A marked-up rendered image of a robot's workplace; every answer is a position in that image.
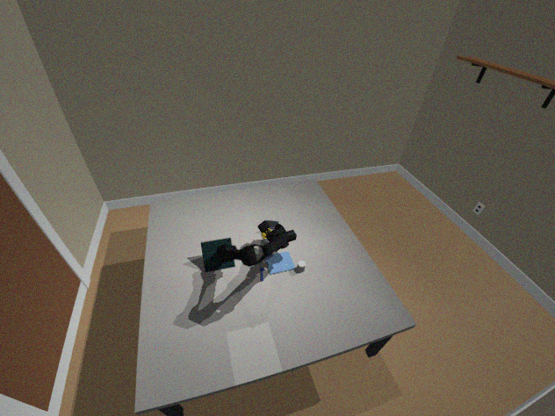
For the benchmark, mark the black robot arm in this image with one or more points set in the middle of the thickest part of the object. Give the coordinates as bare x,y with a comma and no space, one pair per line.
247,254

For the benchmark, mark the grey dish rack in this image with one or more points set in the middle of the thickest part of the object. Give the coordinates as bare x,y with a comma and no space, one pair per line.
272,227

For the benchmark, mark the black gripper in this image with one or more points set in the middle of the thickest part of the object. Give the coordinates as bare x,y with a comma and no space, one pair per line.
263,227

